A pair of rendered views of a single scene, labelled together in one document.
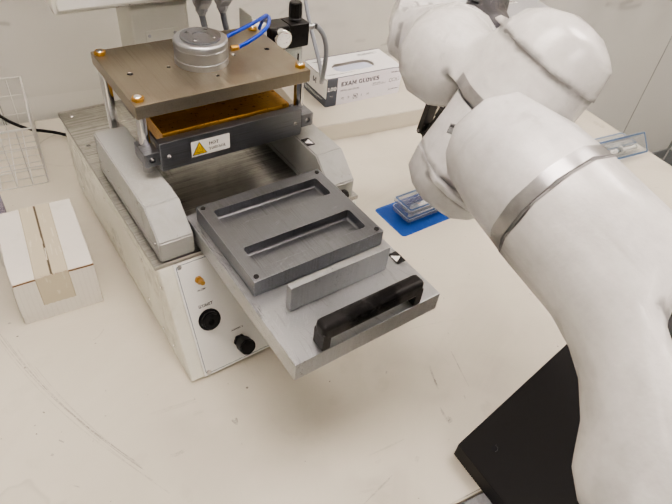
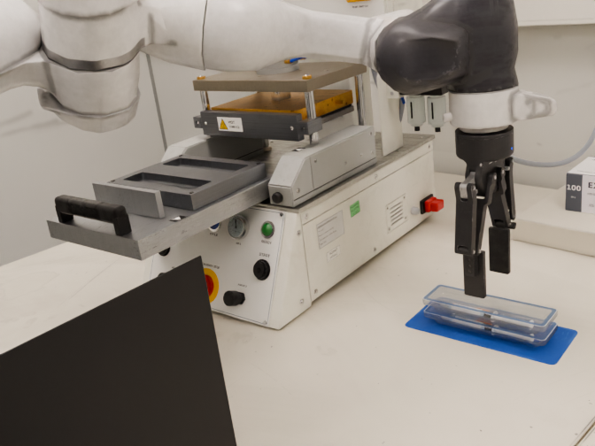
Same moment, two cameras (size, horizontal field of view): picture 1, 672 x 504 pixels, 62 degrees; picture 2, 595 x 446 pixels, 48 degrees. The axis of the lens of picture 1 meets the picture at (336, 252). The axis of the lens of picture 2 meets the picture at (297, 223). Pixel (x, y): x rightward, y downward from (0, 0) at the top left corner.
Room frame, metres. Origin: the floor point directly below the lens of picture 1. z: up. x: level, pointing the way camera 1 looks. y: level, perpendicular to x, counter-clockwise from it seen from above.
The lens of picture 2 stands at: (0.58, -0.98, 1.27)
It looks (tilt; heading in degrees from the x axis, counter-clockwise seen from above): 21 degrees down; 80
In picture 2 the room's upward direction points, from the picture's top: 7 degrees counter-clockwise
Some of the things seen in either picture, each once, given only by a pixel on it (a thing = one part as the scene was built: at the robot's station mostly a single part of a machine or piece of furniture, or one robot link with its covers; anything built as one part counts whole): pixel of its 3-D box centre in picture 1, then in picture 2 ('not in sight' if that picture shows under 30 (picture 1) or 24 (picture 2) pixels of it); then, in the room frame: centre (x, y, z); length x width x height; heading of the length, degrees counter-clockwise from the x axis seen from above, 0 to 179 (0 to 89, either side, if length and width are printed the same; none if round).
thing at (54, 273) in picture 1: (48, 258); not in sight; (0.64, 0.48, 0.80); 0.19 x 0.13 x 0.09; 32
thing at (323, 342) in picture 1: (370, 310); (90, 213); (0.45, -0.05, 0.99); 0.15 x 0.02 x 0.04; 130
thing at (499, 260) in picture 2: not in sight; (499, 250); (1.02, -0.16, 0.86); 0.03 x 0.01 x 0.07; 129
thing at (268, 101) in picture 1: (209, 87); (283, 95); (0.79, 0.23, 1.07); 0.22 x 0.17 x 0.10; 130
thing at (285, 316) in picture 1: (307, 252); (166, 196); (0.55, 0.04, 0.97); 0.30 x 0.22 x 0.08; 40
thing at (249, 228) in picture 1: (289, 225); (187, 179); (0.59, 0.07, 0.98); 0.20 x 0.17 x 0.03; 130
